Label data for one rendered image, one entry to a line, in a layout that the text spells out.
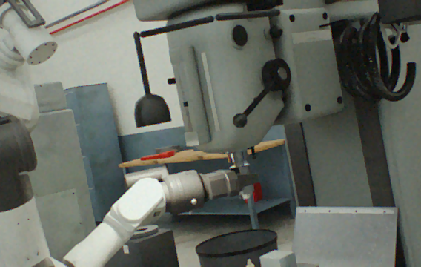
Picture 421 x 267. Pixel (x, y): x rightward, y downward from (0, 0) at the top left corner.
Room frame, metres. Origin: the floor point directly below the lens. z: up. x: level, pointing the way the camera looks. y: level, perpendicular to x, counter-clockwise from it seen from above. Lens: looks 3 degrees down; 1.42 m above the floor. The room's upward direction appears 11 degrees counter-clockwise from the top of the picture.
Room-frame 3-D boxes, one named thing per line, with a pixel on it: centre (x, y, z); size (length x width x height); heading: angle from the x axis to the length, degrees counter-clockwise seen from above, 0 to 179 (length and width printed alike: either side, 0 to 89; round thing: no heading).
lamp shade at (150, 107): (1.19, 0.10, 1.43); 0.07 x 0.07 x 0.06
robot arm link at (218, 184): (1.33, 0.03, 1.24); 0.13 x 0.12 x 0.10; 18
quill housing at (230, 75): (1.36, -0.06, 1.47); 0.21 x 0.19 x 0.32; 43
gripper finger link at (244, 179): (1.33, -0.07, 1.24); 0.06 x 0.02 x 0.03; 108
